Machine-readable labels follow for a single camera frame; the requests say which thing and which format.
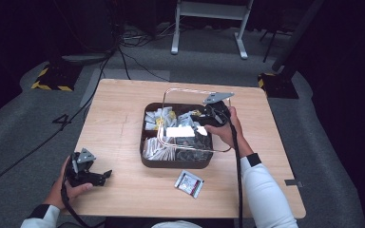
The pile of brown striped sticks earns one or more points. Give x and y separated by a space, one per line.
155 148

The pile of white red packets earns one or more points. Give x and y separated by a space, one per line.
185 120

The black yellow striped base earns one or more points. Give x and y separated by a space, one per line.
277 87
57 79

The person's right hand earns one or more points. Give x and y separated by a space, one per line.
228 134

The small silver snack packet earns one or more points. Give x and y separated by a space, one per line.
189 183

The pile of white yellow packets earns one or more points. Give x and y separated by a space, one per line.
158 118

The pile of dark packets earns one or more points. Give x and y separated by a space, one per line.
191 153

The dark slanted pole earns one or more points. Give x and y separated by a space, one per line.
297 34

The grey tape piece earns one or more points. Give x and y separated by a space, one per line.
294 183

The brown compartment box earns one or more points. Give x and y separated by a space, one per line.
171 164

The white metal stand frame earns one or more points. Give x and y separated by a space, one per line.
209 9

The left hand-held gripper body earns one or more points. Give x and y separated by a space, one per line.
80 173

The person's left hand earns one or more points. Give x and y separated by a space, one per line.
58 190

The person's torso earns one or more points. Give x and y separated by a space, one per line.
177 224

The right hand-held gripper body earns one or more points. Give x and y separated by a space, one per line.
217 109

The clear box lid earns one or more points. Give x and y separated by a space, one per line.
171 95

